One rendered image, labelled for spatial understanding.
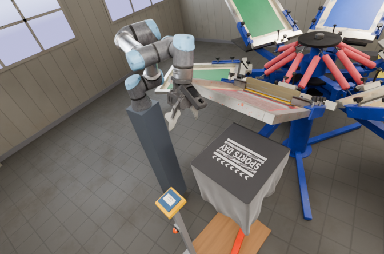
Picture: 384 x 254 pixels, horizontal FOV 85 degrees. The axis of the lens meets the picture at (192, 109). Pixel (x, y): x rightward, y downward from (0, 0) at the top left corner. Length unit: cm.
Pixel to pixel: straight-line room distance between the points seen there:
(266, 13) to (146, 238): 272
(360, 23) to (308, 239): 208
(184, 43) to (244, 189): 88
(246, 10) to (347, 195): 220
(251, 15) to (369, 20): 114
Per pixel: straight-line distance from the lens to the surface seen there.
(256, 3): 294
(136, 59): 80
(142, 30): 118
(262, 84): 145
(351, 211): 251
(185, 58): 75
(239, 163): 140
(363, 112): 150
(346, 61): 198
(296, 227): 230
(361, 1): 299
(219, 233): 220
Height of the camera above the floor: 207
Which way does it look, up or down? 37 degrees down
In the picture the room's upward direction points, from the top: 12 degrees counter-clockwise
